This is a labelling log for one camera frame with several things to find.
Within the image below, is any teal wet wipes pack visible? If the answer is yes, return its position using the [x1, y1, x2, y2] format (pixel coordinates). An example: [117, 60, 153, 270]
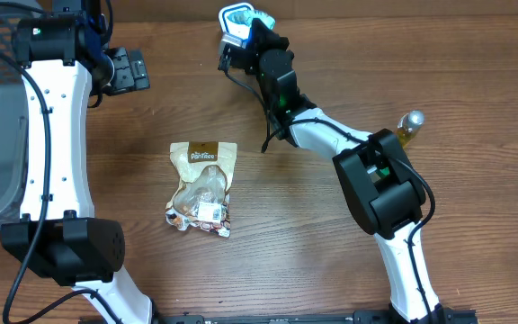
[228, 10, 276, 30]

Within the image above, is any brown Pantree snack bag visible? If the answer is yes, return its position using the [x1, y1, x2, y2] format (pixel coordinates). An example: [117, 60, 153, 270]
[165, 141, 237, 238]

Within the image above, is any yellow oil bottle silver cap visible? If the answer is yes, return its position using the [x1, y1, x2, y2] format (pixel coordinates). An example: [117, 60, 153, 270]
[395, 110, 425, 148]

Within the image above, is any green lid white jar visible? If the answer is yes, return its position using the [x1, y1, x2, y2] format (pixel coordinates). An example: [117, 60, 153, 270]
[367, 166, 390, 184]

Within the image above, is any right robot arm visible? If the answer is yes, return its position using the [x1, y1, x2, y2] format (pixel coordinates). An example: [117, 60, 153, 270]
[219, 19, 441, 323]

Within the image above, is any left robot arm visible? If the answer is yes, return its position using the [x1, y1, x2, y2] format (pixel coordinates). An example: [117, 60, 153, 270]
[0, 1, 156, 323]

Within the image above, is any white barcode scanner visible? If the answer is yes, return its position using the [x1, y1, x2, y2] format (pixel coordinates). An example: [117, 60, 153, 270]
[219, 2, 255, 48]

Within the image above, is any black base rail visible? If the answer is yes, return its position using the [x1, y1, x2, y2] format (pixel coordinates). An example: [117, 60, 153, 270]
[78, 308, 480, 324]

